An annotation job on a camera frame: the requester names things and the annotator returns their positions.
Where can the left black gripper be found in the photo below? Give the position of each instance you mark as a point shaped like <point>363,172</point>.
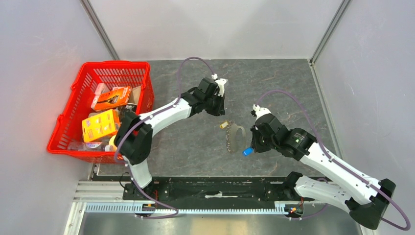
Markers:
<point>220,110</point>

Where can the yellow orange box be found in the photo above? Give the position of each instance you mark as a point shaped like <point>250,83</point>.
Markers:
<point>102,125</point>

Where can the aluminium rail frame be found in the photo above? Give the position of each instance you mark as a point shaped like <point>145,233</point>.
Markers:
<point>105,212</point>

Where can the dark jar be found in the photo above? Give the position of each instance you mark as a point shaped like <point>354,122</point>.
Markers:
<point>130,107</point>

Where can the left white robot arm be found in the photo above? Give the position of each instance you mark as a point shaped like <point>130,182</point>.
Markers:
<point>134,137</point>

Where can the clear plastic bottle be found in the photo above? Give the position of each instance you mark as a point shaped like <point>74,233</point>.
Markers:
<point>90,146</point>

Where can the yellow round sponge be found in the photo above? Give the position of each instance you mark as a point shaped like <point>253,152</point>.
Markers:
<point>112,142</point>

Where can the blue key tag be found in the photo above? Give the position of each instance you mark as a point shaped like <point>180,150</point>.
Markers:
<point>247,151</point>

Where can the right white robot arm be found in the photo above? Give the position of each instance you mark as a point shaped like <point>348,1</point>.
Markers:
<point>363,197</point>

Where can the red plastic basket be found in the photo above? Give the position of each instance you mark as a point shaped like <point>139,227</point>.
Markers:
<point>92,114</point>

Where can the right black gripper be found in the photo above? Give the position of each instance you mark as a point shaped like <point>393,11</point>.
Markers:
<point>257,148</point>

